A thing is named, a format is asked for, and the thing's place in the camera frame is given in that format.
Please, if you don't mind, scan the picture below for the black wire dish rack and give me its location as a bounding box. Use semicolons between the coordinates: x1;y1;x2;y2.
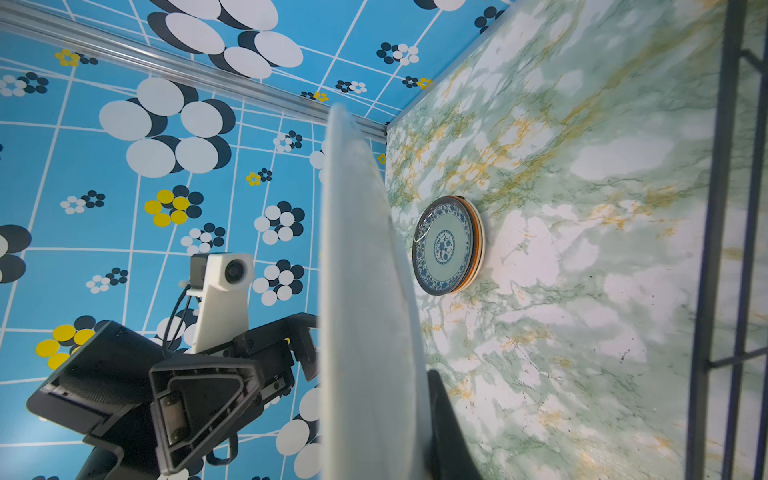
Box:
685;0;768;480

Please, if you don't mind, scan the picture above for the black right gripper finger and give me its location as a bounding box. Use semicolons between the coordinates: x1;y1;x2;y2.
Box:
427;370;482;480

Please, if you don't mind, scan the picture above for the orange plate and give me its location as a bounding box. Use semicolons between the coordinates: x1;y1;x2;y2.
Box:
456;196;485;292

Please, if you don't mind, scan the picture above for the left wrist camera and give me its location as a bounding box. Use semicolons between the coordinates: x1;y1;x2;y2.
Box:
187;253;254;354

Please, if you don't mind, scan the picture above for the white plate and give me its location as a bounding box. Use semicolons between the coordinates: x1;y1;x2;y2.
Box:
411;196;478;296
319;105;432;479

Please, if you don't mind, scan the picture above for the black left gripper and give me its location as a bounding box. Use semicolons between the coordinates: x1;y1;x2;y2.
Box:
26;313;318;479

